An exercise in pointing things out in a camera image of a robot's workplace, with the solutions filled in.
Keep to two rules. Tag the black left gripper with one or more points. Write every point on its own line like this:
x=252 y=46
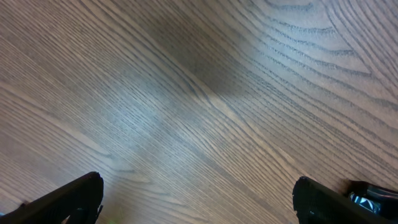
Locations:
x=361 y=203

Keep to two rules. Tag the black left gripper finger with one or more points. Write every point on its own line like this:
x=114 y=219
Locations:
x=76 y=202

